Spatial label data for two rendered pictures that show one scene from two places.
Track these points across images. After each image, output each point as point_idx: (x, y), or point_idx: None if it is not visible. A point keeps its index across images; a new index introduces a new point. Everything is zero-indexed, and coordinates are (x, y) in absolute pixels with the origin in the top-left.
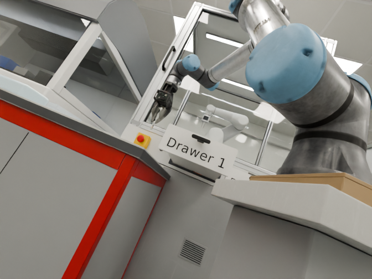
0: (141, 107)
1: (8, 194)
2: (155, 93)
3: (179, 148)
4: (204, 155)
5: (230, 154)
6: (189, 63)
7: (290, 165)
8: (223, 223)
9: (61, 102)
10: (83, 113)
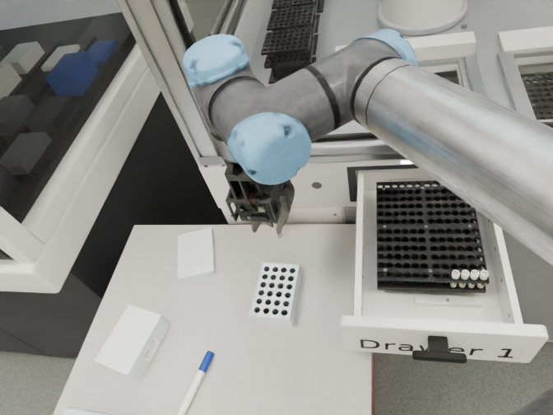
0: (190, 123)
1: None
2: (231, 212)
3: (391, 347)
4: (457, 349)
5: (527, 342)
6: (271, 184)
7: None
8: (522, 244)
9: (61, 235)
10: (90, 165)
